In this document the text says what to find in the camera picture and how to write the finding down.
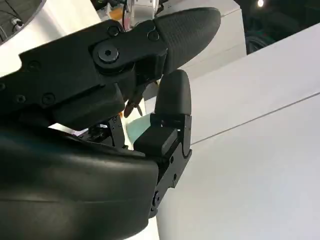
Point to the white wall plug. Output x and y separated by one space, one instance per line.
17 23

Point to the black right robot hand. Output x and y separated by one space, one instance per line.
62 175

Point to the pale green mug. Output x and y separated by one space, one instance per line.
136 128

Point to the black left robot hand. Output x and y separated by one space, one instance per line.
137 100

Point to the dark workshop machine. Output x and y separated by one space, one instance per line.
275 25

